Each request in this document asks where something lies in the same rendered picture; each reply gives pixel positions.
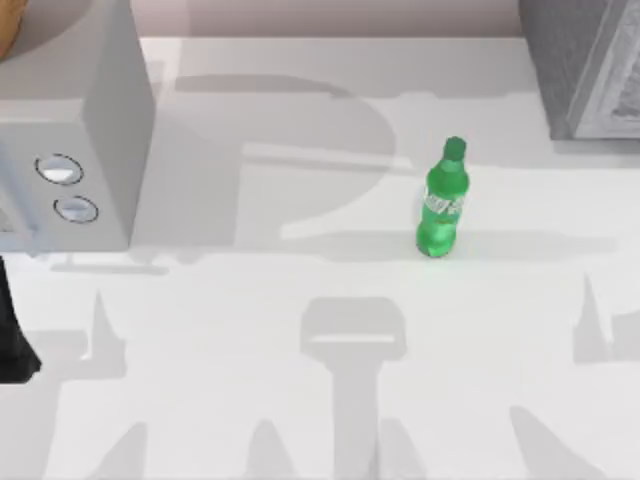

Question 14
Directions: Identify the small microwave knob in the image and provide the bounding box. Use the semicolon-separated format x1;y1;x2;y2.
52;195;100;225

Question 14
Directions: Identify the green bottle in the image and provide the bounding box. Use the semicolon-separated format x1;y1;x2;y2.
415;136;471;260

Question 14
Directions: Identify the brown round object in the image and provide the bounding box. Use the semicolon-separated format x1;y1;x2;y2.
0;0;29;63

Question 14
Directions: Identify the pale microwave oven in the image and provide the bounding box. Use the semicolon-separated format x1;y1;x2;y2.
0;0;155;254

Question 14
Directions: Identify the grey cabinet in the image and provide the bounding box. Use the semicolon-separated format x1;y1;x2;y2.
517;0;640;142

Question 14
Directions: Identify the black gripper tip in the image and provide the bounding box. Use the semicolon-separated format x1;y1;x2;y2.
0;255;43;386

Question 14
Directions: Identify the large microwave knob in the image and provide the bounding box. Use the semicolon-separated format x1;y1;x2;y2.
34;153;85;186

